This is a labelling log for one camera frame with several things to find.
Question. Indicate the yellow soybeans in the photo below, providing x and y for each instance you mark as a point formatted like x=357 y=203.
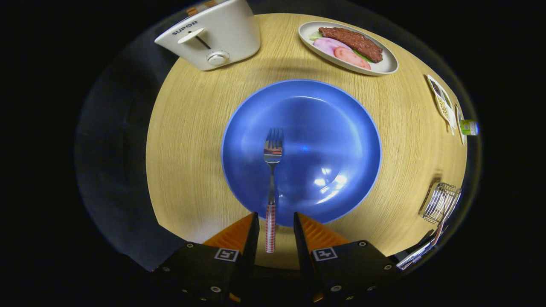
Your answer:
x=443 y=108

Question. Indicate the white oval food plate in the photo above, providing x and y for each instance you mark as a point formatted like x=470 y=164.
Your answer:
x=384 y=66

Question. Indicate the blue round plate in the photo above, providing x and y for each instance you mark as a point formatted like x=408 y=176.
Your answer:
x=332 y=128

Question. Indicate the brown toast slice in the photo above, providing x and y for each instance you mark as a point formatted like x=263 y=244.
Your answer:
x=192 y=11
x=210 y=3

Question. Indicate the green mung beans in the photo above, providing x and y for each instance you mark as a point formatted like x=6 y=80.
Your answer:
x=446 y=99

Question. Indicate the white divided tray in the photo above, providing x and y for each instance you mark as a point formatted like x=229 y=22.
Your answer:
x=443 y=113

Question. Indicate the white toaster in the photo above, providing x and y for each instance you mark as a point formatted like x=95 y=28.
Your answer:
x=230 y=38

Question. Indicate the green lettuce leaf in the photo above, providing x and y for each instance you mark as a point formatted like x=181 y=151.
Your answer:
x=315 y=35

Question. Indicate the brown meat patty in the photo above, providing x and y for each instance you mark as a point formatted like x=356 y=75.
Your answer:
x=369 y=52
x=335 y=34

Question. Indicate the pale pink ham slice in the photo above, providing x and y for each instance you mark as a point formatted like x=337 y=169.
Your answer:
x=326 y=44

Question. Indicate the dark red beans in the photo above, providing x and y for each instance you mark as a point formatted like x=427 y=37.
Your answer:
x=436 y=88

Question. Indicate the green label metal bottle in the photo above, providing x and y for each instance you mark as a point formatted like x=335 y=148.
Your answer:
x=469 y=127

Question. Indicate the small white dish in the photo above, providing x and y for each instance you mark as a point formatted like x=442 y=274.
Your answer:
x=460 y=132

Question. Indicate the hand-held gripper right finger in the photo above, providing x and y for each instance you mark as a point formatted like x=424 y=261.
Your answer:
x=354 y=268

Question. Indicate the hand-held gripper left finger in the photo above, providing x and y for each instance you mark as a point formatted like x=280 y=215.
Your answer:
x=200 y=268

